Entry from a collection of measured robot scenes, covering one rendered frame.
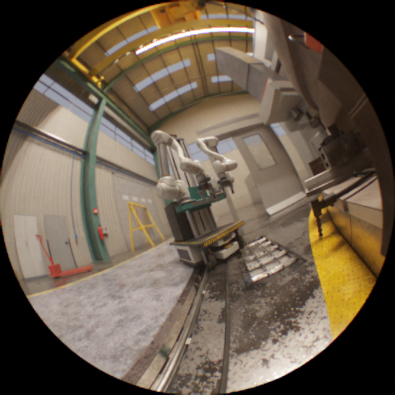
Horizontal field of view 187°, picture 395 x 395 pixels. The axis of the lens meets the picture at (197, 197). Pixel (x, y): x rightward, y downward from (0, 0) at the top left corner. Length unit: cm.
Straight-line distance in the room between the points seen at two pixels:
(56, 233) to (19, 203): 203
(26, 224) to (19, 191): 146
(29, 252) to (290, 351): 536
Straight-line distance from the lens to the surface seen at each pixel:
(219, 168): 130
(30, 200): 613
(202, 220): 154
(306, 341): 58
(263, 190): 304
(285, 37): 148
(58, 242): 585
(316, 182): 141
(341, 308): 66
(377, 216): 61
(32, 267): 521
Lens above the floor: 54
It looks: 9 degrees up
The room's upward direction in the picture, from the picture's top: 20 degrees counter-clockwise
